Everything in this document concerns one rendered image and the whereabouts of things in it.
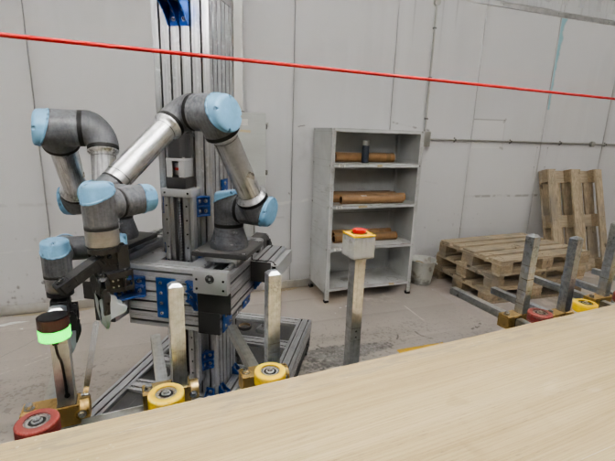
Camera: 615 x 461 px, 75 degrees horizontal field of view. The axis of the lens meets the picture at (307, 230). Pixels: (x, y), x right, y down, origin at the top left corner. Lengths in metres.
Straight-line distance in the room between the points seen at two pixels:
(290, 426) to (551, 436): 0.54
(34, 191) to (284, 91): 2.16
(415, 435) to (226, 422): 0.39
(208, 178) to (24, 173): 2.18
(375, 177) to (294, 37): 1.50
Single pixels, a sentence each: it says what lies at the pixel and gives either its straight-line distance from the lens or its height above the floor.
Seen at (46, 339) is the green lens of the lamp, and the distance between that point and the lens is 1.00.
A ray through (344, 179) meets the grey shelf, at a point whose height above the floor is 1.07.
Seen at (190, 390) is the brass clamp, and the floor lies 0.85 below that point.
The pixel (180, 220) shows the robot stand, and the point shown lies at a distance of 1.81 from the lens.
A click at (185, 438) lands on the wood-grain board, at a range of 0.93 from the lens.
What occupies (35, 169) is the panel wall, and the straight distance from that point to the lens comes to 3.74.
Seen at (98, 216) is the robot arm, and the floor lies 1.30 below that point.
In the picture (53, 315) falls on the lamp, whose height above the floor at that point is 1.11.
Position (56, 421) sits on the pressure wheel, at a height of 0.91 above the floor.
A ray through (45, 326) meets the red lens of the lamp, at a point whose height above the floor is 1.10.
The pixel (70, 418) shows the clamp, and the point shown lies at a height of 0.84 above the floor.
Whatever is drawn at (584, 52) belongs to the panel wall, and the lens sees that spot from 5.88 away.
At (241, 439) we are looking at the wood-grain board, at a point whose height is 0.90.
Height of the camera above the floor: 1.49
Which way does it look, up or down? 13 degrees down
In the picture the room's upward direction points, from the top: 2 degrees clockwise
